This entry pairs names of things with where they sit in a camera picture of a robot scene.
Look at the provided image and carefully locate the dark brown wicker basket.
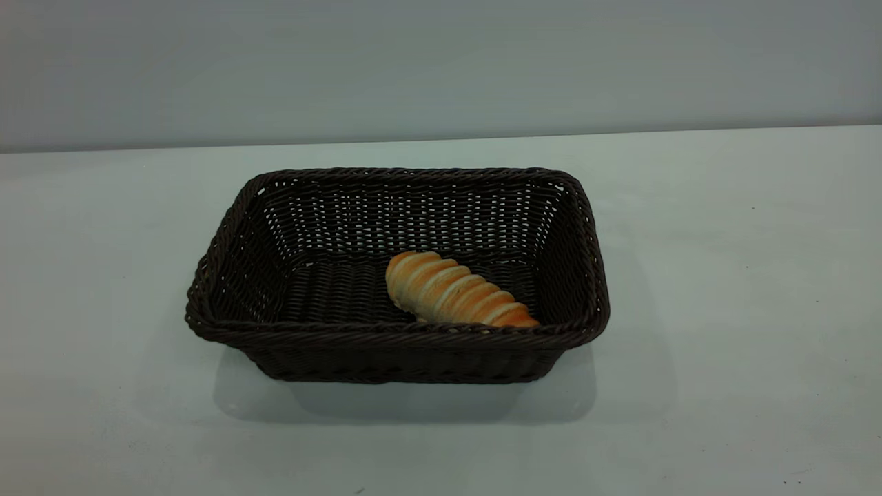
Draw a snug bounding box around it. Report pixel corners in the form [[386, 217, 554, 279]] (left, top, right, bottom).
[[184, 166, 611, 385]]

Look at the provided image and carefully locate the ridged golden bread roll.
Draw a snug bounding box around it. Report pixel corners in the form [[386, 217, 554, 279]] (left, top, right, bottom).
[[384, 251, 541, 329]]

